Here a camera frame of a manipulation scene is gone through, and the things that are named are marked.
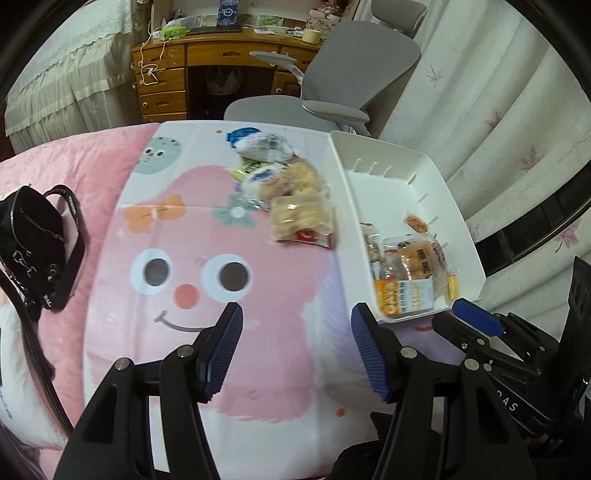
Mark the small yellow candy packet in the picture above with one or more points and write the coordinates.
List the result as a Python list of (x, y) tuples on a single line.
[(453, 287)]

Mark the grey office chair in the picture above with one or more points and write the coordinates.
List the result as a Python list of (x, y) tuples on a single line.
[(358, 61)]

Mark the black handbag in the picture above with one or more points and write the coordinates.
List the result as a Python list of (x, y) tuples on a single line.
[(33, 247)]

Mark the clear bag yellow pastries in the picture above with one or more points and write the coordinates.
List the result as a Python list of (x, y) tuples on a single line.
[(261, 182)]

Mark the white blue snack bag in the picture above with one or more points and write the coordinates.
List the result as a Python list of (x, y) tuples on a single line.
[(251, 143)]

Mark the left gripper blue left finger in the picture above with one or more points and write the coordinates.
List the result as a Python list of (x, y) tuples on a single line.
[(219, 349)]

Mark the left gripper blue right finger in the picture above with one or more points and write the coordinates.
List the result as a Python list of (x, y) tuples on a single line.
[(373, 343)]

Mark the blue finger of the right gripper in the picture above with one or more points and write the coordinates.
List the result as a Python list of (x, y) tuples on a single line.
[(478, 318)]

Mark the green tissue pack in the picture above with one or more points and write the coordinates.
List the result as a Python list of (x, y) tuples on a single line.
[(172, 32)]

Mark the brown silver snack wrapper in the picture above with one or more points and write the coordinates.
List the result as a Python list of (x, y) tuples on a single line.
[(373, 245)]

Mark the rice cracker bag red label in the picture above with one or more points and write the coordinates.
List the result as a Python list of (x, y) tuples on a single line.
[(303, 218)]

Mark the white floral curtain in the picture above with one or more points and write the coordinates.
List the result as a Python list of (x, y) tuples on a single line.
[(508, 126)]

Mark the pink bed blanket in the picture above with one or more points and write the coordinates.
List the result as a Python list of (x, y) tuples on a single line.
[(57, 200)]

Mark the orange label bread bag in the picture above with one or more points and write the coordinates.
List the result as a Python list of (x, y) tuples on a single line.
[(413, 257)]

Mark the orange snack bar packet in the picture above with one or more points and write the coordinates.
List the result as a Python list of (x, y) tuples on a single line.
[(399, 298)]

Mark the cartoon printed mat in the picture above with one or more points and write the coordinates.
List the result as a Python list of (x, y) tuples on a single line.
[(182, 243)]

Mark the wooden desk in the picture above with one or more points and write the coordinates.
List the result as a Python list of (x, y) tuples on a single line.
[(198, 76)]

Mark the red clear nut packet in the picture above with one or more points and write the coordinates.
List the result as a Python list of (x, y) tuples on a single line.
[(417, 224)]

